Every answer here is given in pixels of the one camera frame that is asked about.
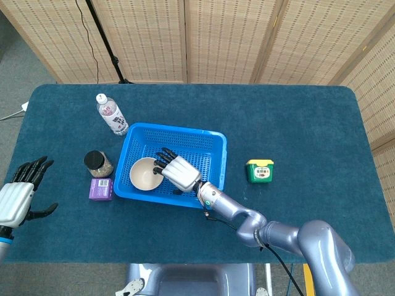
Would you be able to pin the black tripod stand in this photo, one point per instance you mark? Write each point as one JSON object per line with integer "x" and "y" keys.
{"x": 106, "y": 43}

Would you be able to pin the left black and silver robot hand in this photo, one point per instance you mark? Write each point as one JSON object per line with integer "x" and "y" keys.
{"x": 15, "y": 202}

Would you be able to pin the beige bowl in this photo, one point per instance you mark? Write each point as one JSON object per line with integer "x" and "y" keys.
{"x": 142, "y": 175}

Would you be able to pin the clear water bottle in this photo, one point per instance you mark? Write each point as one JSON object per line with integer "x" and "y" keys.
{"x": 111, "y": 115}

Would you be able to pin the green yellow-lidded box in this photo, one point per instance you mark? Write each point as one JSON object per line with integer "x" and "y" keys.
{"x": 260, "y": 172}

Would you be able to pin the blue plastic perforated basket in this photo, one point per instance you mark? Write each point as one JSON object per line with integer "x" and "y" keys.
{"x": 197, "y": 145}

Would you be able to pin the purple box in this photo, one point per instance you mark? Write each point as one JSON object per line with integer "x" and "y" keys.
{"x": 100, "y": 189}

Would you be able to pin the white floor strip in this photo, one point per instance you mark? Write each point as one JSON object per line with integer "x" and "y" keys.
{"x": 269, "y": 277}

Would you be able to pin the bamboo folding screen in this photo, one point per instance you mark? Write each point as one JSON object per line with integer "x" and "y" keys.
{"x": 231, "y": 40}

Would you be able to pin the dark blue table mat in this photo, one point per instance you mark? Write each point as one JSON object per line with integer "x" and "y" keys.
{"x": 293, "y": 129}

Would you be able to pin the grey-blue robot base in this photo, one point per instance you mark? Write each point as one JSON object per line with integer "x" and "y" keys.
{"x": 191, "y": 280}

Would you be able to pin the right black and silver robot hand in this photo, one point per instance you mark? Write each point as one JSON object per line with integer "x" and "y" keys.
{"x": 182, "y": 172}

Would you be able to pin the black-lidded jar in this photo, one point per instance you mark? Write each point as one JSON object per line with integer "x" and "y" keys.
{"x": 97, "y": 163}

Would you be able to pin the yellow floor tape strip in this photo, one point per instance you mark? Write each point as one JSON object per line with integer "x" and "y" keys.
{"x": 306, "y": 269}

